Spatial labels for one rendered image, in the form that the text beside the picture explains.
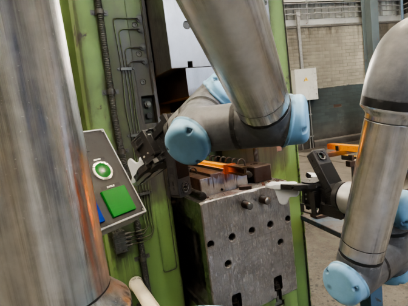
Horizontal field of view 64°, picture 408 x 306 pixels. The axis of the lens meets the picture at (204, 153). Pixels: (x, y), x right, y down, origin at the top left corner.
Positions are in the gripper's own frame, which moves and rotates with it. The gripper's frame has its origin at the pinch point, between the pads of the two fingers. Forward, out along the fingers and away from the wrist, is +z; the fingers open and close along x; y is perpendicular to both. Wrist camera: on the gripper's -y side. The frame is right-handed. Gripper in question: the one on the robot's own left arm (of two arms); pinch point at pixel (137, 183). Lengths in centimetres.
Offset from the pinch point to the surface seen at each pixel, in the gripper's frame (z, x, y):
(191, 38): -13, -39, 39
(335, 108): 163, -816, 80
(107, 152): 10.2, -4.1, 14.5
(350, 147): -22, -84, -19
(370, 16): -14, -888, 226
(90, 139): 10.2, -1.2, 19.3
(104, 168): 9.8, -0.5, 9.9
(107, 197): 9.5, 2.9, 1.8
